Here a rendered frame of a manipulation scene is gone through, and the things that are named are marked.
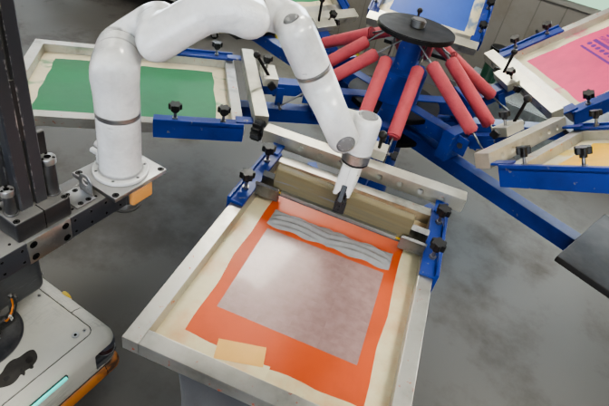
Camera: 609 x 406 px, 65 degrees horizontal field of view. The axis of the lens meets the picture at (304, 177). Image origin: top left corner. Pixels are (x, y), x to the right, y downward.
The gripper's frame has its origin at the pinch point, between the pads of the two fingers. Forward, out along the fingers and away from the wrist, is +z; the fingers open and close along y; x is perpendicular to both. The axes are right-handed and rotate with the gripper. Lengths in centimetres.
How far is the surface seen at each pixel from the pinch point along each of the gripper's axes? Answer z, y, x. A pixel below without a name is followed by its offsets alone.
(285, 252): 8.4, 17.8, -8.5
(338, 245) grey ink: 7.9, 8.1, 3.5
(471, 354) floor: 103, -58, 76
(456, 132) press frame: -2, -63, 28
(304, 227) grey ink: 7.9, 6.2, -7.5
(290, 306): 8.4, 33.8, -1.1
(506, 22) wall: 22, -362, 60
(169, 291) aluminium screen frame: 5, 45, -27
